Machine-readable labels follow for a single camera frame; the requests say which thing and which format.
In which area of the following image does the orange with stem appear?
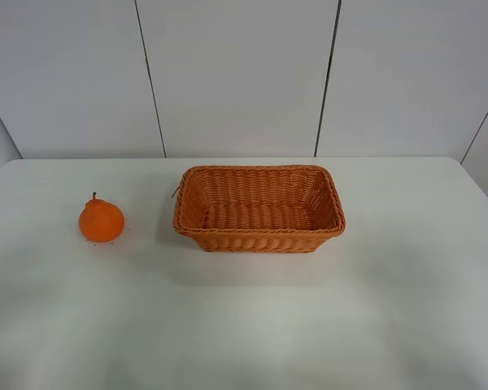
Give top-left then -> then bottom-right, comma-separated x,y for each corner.
78,192 -> 125,243

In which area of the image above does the brown wicker basket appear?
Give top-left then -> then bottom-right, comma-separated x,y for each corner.
173,165 -> 346,254

